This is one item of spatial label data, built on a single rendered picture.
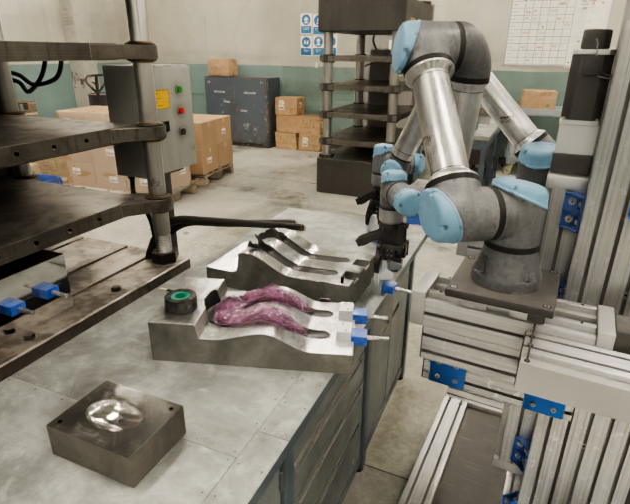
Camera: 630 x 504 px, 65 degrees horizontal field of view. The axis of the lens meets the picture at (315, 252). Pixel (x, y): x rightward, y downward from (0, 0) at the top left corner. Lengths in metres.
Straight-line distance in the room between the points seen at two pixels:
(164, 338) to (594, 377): 0.94
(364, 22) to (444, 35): 4.17
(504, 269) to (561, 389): 0.26
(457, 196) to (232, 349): 0.63
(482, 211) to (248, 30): 8.20
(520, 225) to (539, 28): 6.71
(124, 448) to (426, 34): 1.05
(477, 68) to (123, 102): 1.24
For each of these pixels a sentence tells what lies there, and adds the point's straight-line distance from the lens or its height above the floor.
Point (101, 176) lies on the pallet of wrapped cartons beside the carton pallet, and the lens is 5.72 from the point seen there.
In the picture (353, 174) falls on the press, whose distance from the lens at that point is 5.55.
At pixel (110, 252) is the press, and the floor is 0.79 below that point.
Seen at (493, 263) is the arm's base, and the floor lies 1.10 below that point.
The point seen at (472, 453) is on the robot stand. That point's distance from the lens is 1.96.
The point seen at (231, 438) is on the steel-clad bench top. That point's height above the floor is 0.80.
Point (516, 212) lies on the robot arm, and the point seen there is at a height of 1.22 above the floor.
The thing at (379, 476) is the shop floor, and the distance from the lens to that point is 2.10.
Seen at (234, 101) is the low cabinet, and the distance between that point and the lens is 8.65.
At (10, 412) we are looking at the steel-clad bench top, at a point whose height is 0.80.
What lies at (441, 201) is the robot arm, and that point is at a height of 1.24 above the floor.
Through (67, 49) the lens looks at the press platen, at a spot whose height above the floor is 1.52.
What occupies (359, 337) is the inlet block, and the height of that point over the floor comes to 0.87.
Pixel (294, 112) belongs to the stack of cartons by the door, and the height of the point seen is 0.61.
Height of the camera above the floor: 1.52
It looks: 22 degrees down
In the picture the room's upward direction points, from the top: 1 degrees clockwise
